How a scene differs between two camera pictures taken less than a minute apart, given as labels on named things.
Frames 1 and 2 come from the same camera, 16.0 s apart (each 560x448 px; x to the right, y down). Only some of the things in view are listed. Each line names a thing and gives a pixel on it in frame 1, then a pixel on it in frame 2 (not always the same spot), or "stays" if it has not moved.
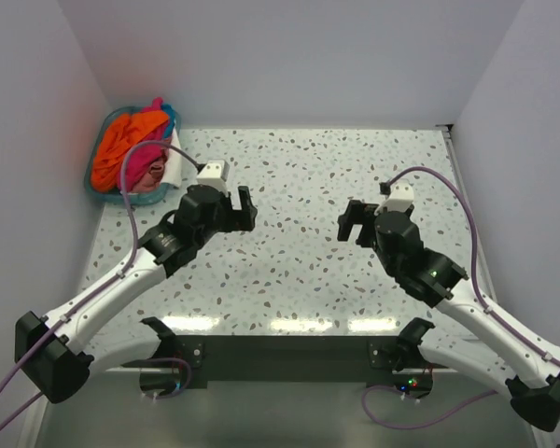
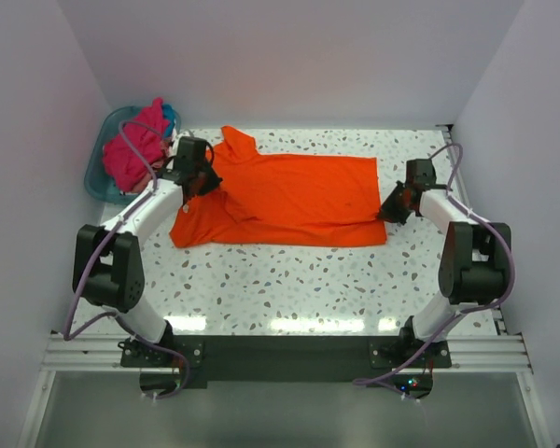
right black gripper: [357, 214] -> [387, 213]
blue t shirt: [168, 109] stays
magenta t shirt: [139, 160] stays
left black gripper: [242, 219] -> [213, 182]
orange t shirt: [118, 135] -> [282, 201]
